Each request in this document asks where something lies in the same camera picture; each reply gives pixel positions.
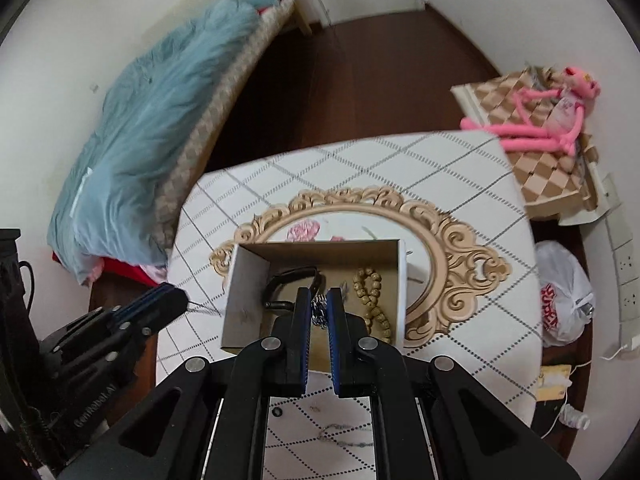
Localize white grid tablecloth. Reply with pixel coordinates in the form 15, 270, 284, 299
155, 127, 544, 480

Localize black bangle bracelet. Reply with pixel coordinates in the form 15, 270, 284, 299
263, 267, 322, 312

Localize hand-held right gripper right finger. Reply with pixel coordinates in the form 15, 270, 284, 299
328, 287, 581, 480

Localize wooden bead bracelet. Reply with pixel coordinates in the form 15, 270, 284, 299
352, 268, 394, 347

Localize white plastic bag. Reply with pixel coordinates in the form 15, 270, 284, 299
534, 240, 597, 349

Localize pink plush toy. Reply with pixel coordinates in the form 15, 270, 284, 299
460, 64, 601, 153

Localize white wall socket strip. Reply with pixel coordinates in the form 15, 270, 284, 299
601, 172, 640, 327

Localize light blue blanket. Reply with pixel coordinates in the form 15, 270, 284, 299
46, 0, 297, 287

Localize white cable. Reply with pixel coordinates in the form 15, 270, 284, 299
537, 334, 640, 436

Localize ornate gold framed mirror tray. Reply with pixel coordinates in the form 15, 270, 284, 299
209, 186, 512, 349

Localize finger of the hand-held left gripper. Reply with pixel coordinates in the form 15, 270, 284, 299
54, 287, 189, 387
40, 282, 174, 350

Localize beige patterned mattress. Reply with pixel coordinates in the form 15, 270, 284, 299
154, 0, 297, 263

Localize thin silver necklace chain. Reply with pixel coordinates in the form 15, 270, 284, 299
319, 423, 375, 450

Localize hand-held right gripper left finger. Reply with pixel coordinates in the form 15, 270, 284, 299
60, 287, 312, 480

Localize silver chain bracelet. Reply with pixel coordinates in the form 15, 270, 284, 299
311, 290, 332, 332

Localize red cloth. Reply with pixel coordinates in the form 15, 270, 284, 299
50, 252, 168, 287

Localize wooden bed frame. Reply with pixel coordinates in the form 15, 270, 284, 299
292, 0, 314, 37

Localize cardboard box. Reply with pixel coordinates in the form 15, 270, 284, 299
220, 239, 407, 357

